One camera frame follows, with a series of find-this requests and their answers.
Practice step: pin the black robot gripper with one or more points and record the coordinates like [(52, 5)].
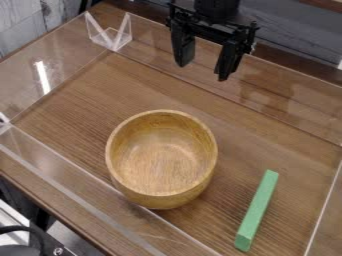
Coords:
[(214, 20)]

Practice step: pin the green rectangular block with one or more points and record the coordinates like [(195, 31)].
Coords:
[(255, 212)]

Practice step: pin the brown wooden bowl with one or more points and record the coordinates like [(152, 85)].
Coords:
[(160, 157)]

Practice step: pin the clear acrylic corner bracket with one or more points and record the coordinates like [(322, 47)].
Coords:
[(111, 38)]

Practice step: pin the clear acrylic tray enclosure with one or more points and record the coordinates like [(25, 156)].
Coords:
[(67, 91)]

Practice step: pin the black metal table frame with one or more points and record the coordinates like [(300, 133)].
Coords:
[(21, 237)]

